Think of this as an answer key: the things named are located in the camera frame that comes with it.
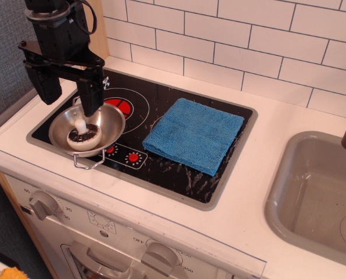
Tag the white toy mushroom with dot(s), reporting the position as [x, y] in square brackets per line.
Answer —
[84, 136]

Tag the grey oven temperature knob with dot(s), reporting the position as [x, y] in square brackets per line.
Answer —
[160, 258]

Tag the silver metal pan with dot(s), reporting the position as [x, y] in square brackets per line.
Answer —
[108, 117]

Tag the grey left timer knob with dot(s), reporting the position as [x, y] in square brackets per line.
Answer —
[43, 204]

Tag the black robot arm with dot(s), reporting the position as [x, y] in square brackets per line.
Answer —
[61, 50]

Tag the blue folded cloth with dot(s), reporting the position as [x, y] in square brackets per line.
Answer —
[195, 135]

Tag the black toy stovetop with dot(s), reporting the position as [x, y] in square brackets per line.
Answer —
[143, 104]

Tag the grey toy sink basin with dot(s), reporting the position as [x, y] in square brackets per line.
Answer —
[306, 206]

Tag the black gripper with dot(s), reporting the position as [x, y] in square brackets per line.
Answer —
[61, 50]

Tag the wooden side post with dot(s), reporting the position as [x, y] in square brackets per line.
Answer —
[98, 40]

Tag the toy oven door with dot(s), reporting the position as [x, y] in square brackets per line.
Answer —
[100, 261]

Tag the yellow object at corner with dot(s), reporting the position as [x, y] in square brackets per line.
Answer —
[13, 273]

